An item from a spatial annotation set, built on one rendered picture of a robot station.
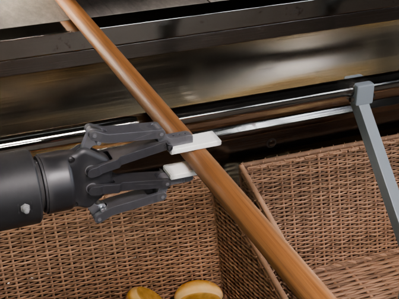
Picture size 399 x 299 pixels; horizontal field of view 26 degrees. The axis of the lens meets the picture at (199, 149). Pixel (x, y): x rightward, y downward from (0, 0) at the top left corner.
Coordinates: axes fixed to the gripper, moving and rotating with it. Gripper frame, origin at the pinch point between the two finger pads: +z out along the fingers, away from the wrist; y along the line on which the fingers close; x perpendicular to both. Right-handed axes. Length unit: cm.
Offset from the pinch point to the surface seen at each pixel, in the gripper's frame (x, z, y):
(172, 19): -54, 18, 2
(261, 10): -53, 36, 2
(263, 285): -26, 25, 46
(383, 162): -8.0, 35.6, 12.6
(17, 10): -69, -9, 2
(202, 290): -39, 18, 55
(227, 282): -41, 24, 56
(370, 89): -15.0, 36.6, 3.2
